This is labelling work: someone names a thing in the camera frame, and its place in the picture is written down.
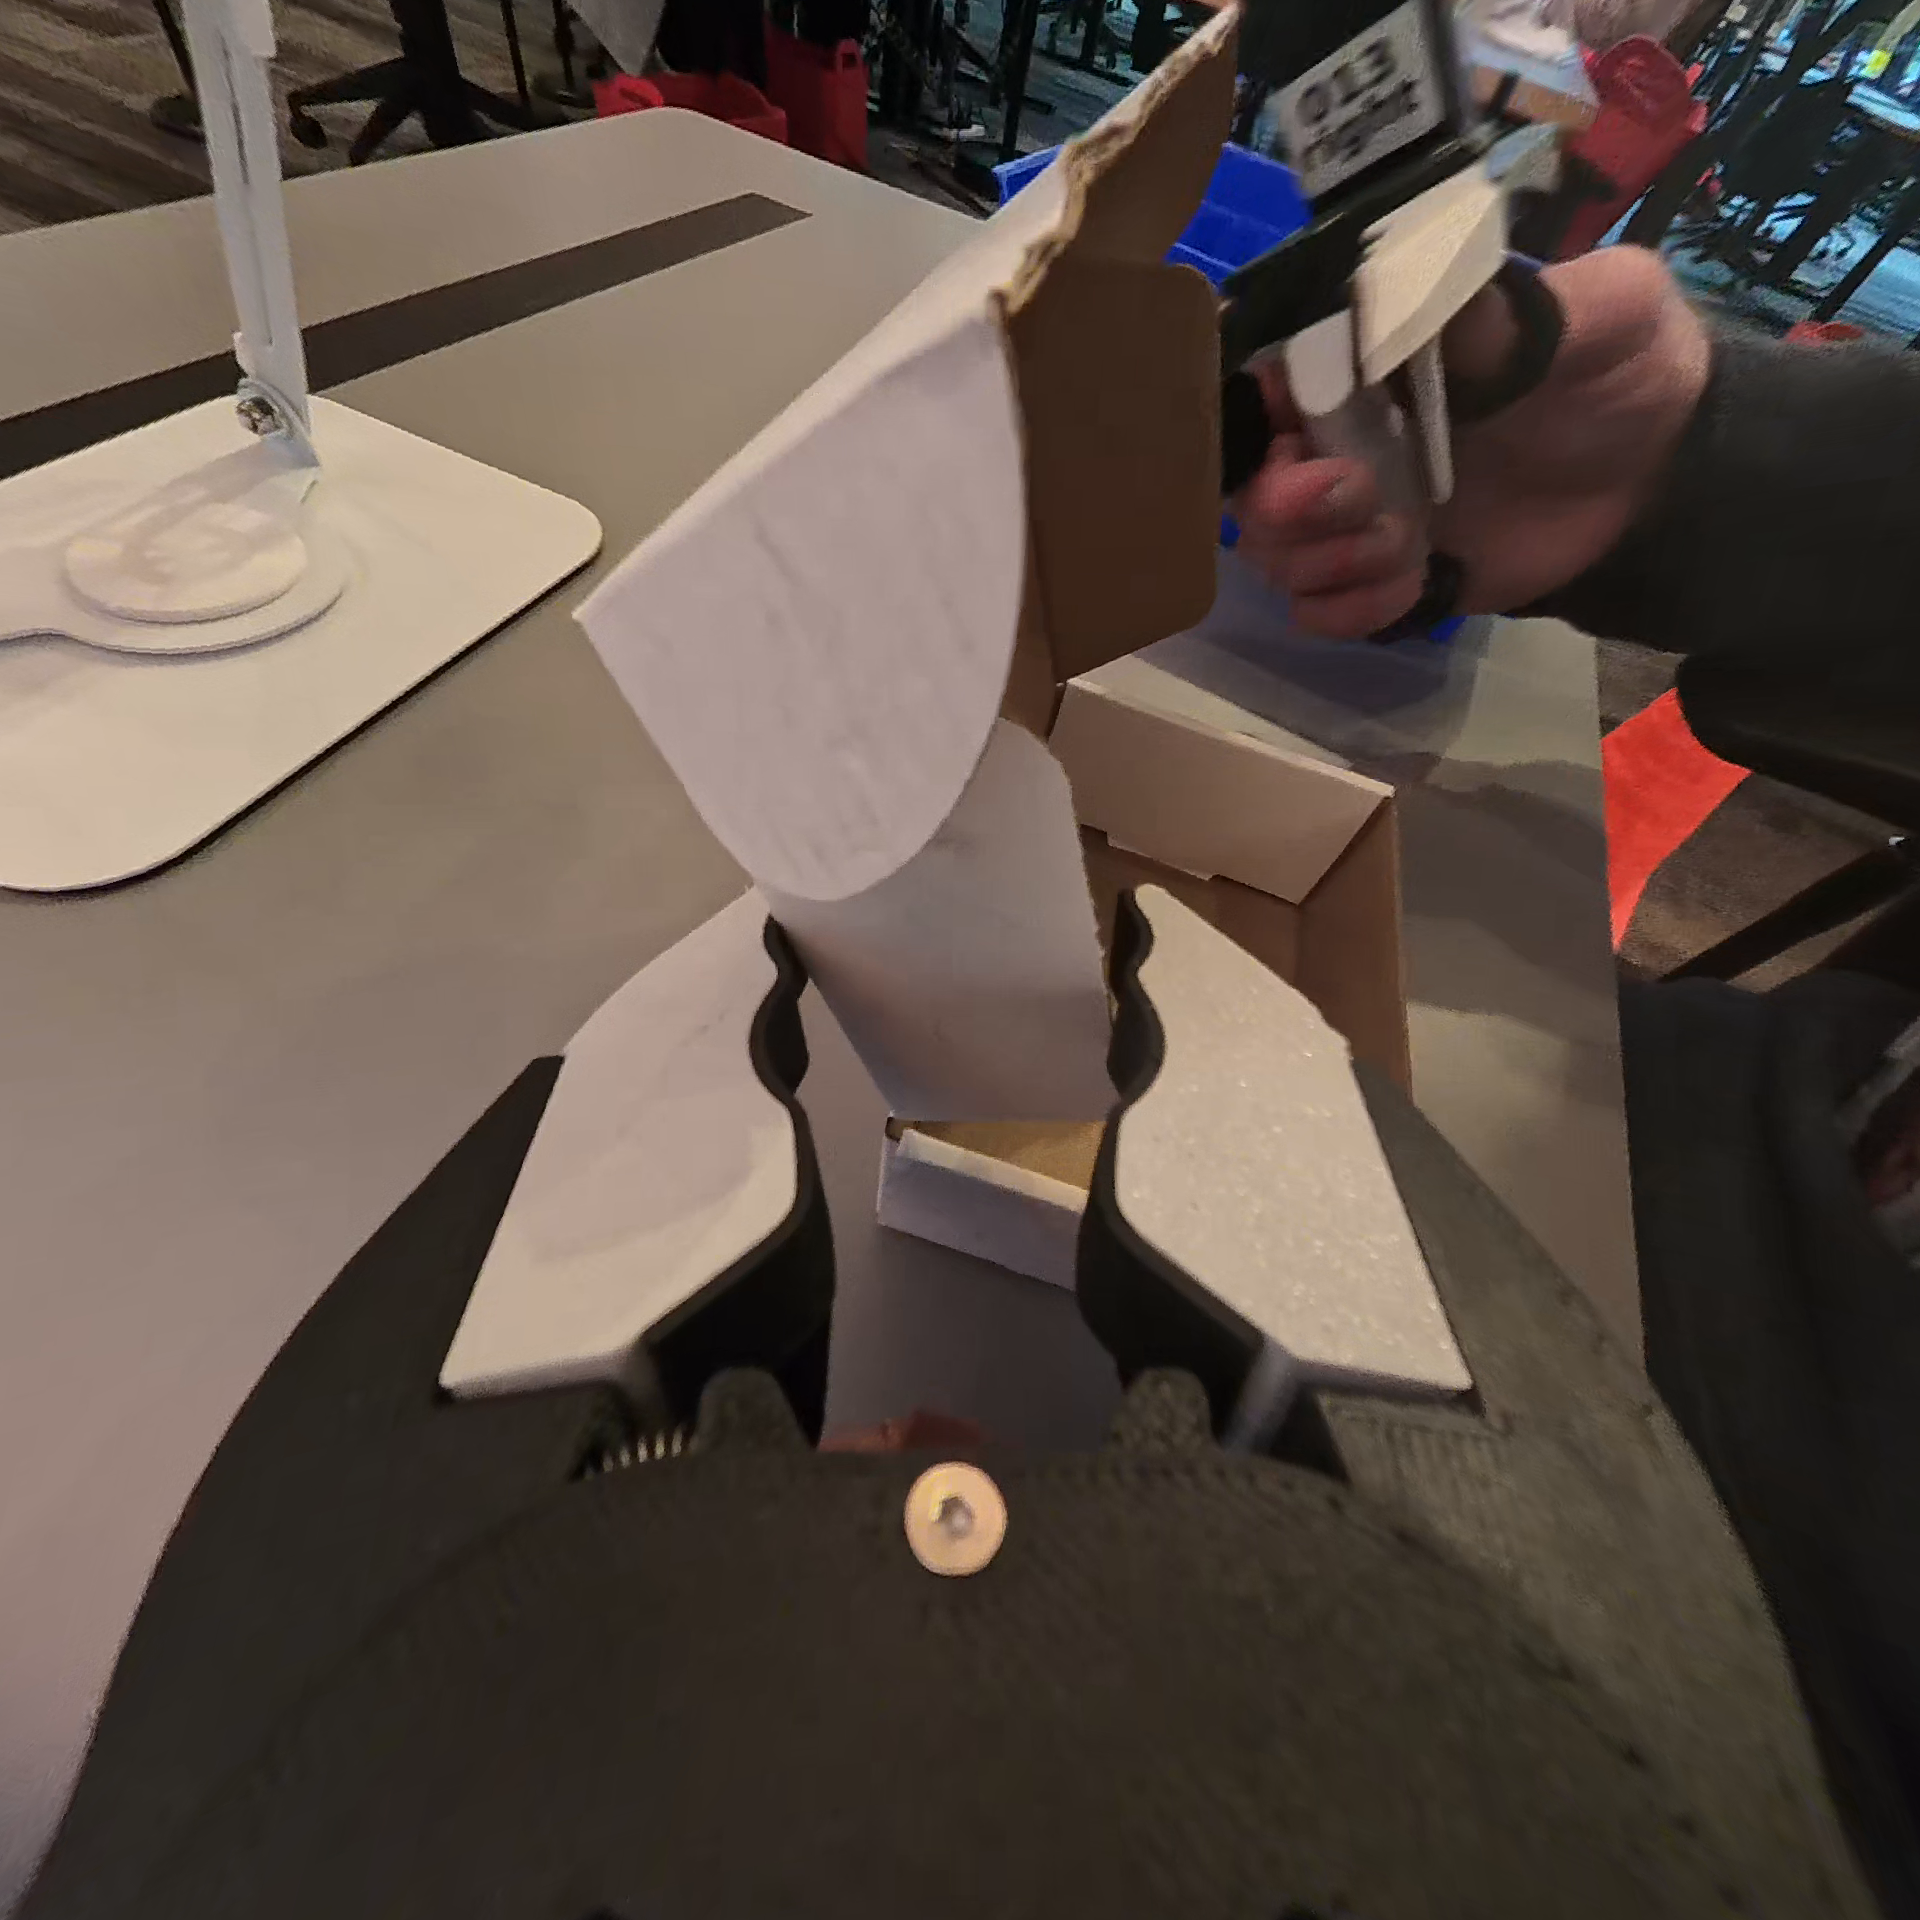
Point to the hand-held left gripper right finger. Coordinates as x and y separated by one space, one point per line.
1277 1185

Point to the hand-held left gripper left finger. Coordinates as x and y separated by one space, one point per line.
646 1171

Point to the white cardboard box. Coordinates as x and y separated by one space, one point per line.
839 600

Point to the person's right forearm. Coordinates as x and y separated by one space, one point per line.
1799 495

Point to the person's right hand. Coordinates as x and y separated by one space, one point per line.
1621 421

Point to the blue plastic bin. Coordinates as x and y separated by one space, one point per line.
1254 211

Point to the red chair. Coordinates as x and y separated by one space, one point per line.
1642 120

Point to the red bag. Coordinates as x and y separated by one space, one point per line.
818 91

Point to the red panel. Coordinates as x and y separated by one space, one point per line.
1665 811

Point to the white round stand base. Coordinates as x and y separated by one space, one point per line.
182 580

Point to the black office chair base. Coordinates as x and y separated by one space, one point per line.
421 91

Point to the white lamp base plate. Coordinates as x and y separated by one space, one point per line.
452 569

